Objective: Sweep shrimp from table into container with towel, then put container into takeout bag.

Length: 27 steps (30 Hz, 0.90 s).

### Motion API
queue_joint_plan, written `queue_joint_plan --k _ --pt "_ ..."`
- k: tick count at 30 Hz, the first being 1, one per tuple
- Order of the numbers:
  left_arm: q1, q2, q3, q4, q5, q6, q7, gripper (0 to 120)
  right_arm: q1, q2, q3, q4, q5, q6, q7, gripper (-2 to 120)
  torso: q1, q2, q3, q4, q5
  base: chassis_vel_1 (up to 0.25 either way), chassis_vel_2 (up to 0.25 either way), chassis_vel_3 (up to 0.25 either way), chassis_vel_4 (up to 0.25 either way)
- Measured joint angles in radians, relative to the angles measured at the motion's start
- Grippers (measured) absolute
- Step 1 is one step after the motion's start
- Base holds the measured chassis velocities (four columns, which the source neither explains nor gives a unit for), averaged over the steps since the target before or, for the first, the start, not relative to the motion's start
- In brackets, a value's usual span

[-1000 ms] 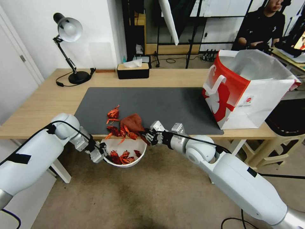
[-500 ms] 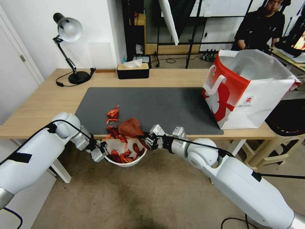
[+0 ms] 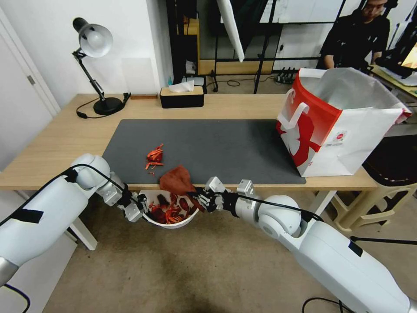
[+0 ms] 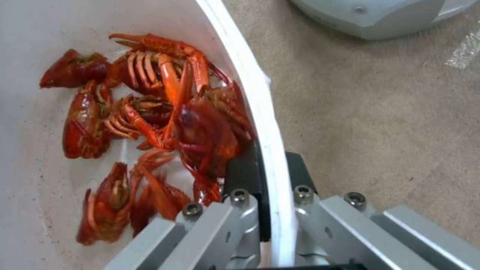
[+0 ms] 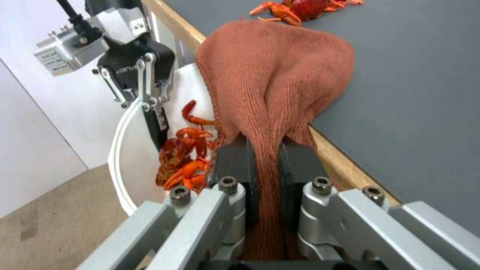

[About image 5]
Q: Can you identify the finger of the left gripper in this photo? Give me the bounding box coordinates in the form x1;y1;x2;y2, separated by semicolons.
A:
92;67;137;108
135;52;170;150

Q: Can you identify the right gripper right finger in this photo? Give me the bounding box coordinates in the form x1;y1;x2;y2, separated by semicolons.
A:
278;138;480;270

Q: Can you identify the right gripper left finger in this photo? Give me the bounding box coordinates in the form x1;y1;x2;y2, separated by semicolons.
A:
76;139;260;270

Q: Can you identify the white round takeout container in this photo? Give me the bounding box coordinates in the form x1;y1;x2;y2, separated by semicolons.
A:
106;63;226;218

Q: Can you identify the rust brown knitted towel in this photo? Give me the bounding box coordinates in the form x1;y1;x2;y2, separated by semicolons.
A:
194;20;357;262

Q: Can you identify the dark red crayfish body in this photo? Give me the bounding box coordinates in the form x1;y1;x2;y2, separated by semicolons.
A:
156;138;190;182

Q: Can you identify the orange red crayfish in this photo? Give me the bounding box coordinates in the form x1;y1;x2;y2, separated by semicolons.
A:
161;158;212;195

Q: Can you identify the large red crayfish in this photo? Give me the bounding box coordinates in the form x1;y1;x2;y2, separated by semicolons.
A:
248;0;326;27

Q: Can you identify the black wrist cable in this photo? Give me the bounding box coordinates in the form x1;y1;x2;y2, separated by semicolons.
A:
56;0;104;48

